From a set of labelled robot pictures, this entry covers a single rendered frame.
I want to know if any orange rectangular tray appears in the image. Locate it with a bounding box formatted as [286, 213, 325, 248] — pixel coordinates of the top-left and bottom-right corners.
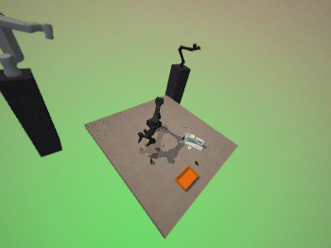
[175, 166, 199, 190]

